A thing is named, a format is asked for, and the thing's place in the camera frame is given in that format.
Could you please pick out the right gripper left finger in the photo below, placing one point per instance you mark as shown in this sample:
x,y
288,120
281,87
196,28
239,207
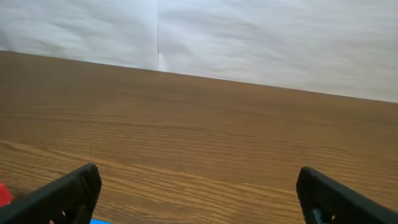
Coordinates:
x,y
68,193

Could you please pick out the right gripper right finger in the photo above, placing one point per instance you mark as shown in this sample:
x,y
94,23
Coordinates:
x,y
329,196

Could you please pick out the blue cube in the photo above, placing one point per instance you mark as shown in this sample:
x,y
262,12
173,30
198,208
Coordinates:
x,y
99,221

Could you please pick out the red cube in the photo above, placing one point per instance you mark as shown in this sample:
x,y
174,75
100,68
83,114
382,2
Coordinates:
x,y
4,194

